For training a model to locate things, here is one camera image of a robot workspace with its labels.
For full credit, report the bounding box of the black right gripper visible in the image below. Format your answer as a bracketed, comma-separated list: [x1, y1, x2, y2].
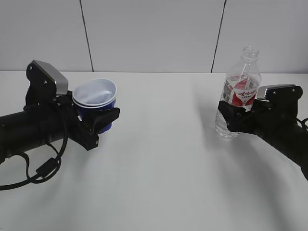
[218, 99, 301, 140]

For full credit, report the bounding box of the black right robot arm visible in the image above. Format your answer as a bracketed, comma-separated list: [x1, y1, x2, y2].
[218, 100, 308, 178]

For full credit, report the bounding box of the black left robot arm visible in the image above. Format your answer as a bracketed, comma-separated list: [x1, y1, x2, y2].
[0, 91, 120, 162]

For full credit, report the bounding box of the black camera cable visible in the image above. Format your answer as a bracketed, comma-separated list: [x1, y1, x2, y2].
[0, 113, 68, 191]
[296, 117, 308, 130]

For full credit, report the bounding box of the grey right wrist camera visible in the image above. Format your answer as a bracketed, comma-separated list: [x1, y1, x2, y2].
[257, 83, 303, 126]

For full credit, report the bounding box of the black right camera cable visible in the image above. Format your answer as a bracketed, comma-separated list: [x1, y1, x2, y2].
[296, 117, 308, 130]

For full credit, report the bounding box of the blue paper cup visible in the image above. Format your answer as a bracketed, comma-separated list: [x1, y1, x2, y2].
[72, 78, 117, 131]

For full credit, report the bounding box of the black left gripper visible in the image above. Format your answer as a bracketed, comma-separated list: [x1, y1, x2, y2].
[47, 90, 120, 151]

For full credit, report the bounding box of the black left camera cable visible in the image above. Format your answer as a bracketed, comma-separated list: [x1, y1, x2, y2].
[0, 113, 68, 191]

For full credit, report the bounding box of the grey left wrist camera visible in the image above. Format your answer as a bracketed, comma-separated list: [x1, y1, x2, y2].
[25, 60, 68, 106]

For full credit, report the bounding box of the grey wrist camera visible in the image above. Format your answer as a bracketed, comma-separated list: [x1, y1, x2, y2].
[257, 83, 303, 126]
[25, 60, 68, 106]

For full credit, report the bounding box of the clear Wahaha water bottle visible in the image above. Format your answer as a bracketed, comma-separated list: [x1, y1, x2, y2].
[214, 45, 262, 140]

